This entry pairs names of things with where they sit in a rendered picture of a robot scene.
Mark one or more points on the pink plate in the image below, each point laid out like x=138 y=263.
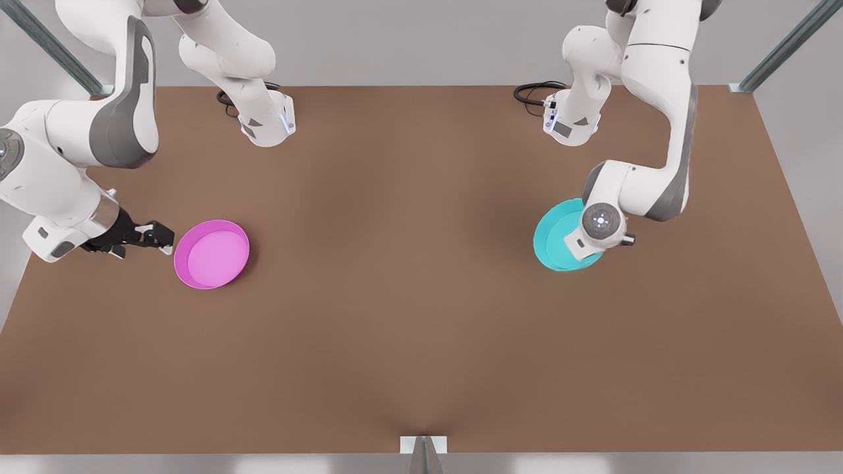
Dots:
x=212 y=254

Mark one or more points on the blue plate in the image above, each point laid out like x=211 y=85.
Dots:
x=554 y=237

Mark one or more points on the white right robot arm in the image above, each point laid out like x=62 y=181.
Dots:
x=66 y=131

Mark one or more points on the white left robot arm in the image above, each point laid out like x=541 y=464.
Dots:
x=658 y=79

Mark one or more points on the silver frame post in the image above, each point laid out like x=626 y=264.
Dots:
x=424 y=455
x=53 y=45
x=787 y=47

